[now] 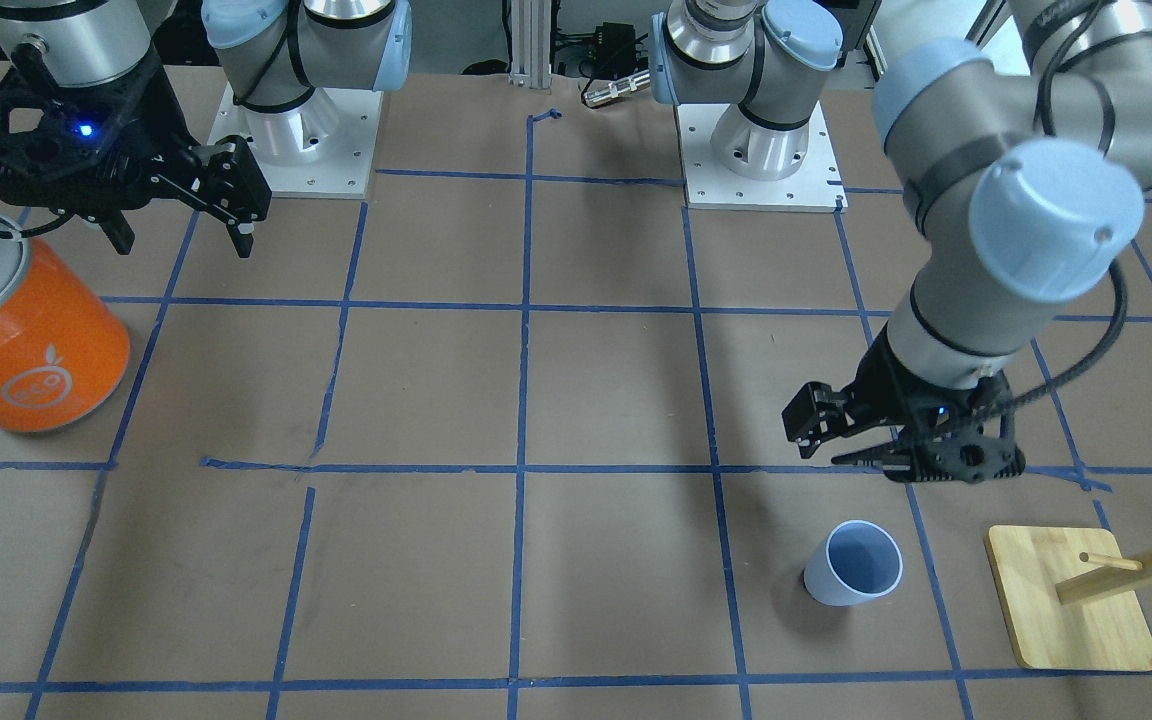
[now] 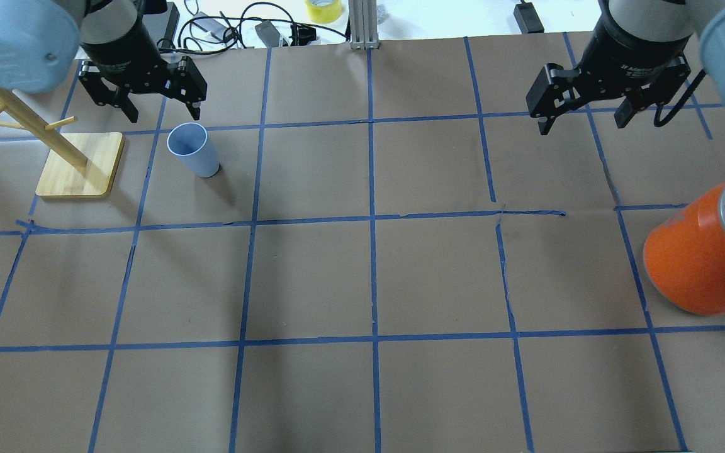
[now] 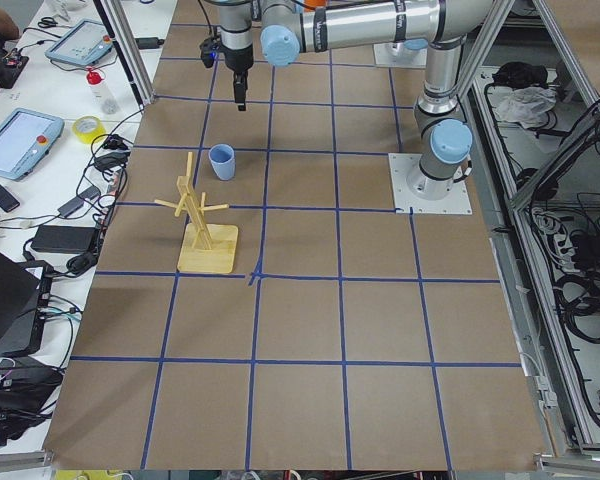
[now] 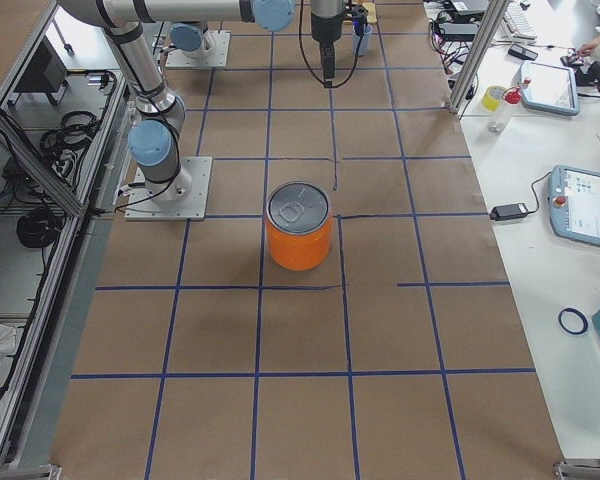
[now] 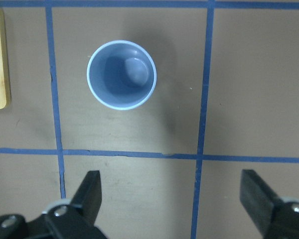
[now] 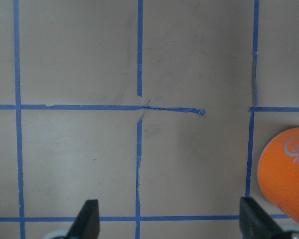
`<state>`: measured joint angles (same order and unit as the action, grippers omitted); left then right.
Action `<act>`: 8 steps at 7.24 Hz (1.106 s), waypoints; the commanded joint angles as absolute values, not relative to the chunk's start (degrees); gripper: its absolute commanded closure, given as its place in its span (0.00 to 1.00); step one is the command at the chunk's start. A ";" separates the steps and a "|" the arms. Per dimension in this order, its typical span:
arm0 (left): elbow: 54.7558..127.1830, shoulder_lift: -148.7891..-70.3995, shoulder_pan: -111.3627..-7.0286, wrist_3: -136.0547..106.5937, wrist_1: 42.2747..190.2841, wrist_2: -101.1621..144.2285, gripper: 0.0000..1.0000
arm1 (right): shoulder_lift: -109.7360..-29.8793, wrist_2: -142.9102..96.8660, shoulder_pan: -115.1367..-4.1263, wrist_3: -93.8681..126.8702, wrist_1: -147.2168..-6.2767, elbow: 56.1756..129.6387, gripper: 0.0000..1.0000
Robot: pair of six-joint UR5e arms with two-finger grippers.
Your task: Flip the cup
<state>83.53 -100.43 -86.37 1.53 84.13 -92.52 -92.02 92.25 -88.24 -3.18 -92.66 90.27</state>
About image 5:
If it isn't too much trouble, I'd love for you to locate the light blue plastic cup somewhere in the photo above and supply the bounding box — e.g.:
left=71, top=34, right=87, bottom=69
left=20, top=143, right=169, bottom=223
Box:
left=86, top=40, right=157, bottom=111

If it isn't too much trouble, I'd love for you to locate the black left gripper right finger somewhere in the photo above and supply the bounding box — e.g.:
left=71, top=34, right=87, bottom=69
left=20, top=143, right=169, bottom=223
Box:
left=240, top=169, right=299, bottom=239

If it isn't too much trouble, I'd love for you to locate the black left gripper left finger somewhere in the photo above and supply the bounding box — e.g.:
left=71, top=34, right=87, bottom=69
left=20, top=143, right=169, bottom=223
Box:
left=44, top=170, right=106, bottom=239

